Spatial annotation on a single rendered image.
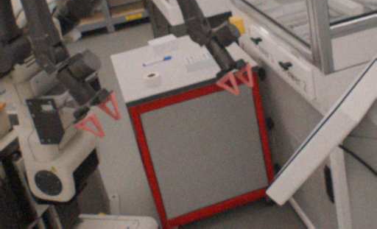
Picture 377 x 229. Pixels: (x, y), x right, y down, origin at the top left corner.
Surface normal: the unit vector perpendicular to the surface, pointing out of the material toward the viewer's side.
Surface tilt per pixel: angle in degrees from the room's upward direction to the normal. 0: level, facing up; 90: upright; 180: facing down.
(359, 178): 90
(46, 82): 90
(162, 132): 90
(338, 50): 90
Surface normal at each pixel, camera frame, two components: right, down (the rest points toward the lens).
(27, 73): 0.97, 0.08
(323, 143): -0.50, 0.42
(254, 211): -0.17, -0.91
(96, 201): 0.25, 0.34
